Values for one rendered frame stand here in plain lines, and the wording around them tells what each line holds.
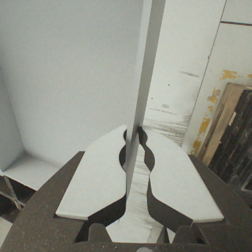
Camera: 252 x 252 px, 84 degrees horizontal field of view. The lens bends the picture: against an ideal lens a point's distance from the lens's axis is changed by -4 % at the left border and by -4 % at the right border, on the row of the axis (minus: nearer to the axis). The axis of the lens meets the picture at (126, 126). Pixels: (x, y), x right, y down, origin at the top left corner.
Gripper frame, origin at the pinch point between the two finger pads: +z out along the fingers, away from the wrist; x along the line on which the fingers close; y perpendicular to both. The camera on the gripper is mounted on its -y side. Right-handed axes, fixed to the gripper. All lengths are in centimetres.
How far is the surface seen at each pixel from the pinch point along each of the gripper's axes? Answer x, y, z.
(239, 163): 59, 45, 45
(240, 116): 66, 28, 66
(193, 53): 17.7, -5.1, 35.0
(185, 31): 14.6, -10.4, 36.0
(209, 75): 57, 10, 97
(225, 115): 66, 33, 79
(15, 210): -81, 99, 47
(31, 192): -50, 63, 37
